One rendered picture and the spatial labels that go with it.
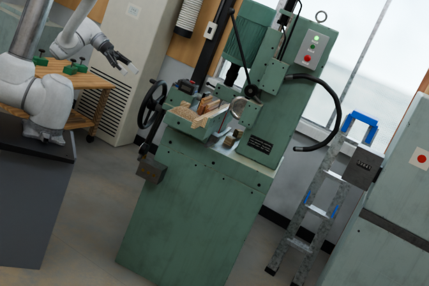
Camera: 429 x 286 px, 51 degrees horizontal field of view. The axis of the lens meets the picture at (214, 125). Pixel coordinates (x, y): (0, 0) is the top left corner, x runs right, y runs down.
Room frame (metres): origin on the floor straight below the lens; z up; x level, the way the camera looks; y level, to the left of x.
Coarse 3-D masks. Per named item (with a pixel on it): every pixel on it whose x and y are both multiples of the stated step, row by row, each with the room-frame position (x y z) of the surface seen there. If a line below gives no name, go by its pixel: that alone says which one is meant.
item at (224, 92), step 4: (216, 84) 2.25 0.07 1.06; (220, 84) 2.25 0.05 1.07; (224, 84) 2.28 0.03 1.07; (216, 88) 2.25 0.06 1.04; (220, 88) 2.25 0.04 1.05; (224, 88) 2.24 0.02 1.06; (228, 88) 2.24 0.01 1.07; (232, 88) 2.27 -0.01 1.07; (216, 92) 2.24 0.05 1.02; (220, 92) 2.24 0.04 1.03; (224, 92) 2.24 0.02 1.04; (228, 92) 2.24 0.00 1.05; (232, 92) 2.23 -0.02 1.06; (236, 92) 2.23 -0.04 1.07; (240, 92) 2.25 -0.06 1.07; (216, 96) 2.25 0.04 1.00; (220, 96) 2.24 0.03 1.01; (224, 96) 2.24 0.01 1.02; (228, 96) 2.24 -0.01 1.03; (220, 100) 2.27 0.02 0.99; (224, 100) 2.24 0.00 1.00; (228, 100) 2.24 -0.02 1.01
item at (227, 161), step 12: (168, 132) 2.09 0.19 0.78; (180, 132) 2.09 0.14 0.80; (228, 132) 2.44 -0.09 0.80; (168, 144) 2.08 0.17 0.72; (180, 144) 2.07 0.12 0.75; (192, 144) 2.06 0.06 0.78; (216, 144) 2.14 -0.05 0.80; (192, 156) 2.06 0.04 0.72; (204, 156) 2.05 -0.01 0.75; (216, 156) 2.04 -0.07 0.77; (228, 156) 2.03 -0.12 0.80; (240, 156) 2.10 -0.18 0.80; (216, 168) 2.03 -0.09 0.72; (228, 168) 2.03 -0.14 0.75; (240, 168) 2.02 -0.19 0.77; (252, 168) 2.01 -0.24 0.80; (264, 168) 2.08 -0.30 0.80; (276, 168) 2.16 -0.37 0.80; (240, 180) 2.01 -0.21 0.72; (252, 180) 2.00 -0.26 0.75; (264, 180) 1.99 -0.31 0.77; (264, 192) 1.99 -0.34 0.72
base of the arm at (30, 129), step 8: (24, 120) 1.89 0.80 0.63; (24, 128) 1.80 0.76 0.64; (32, 128) 1.80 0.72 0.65; (40, 128) 1.80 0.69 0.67; (48, 128) 1.81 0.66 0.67; (24, 136) 1.76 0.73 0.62; (32, 136) 1.78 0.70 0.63; (40, 136) 1.79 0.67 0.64; (48, 136) 1.79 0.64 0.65; (56, 136) 1.84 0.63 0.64
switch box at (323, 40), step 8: (312, 32) 2.06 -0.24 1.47; (304, 40) 2.06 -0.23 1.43; (320, 40) 2.05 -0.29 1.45; (328, 40) 2.09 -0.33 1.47; (304, 48) 2.06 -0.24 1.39; (320, 48) 2.04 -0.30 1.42; (296, 56) 2.06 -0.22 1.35; (304, 56) 2.05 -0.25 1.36; (312, 56) 2.05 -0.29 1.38; (320, 56) 2.05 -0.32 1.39; (304, 64) 2.05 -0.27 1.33; (312, 64) 2.05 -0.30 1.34
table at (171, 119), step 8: (168, 104) 2.24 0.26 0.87; (168, 112) 2.01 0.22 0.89; (168, 120) 2.00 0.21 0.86; (176, 120) 2.00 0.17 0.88; (184, 120) 1.99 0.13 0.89; (224, 120) 2.32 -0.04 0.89; (184, 128) 1.99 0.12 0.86; (192, 128) 1.98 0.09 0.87; (200, 128) 1.98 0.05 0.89; (208, 128) 2.00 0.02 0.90; (216, 128) 2.20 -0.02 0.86; (200, 136) 1.97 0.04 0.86; (208, 136) 2.07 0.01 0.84
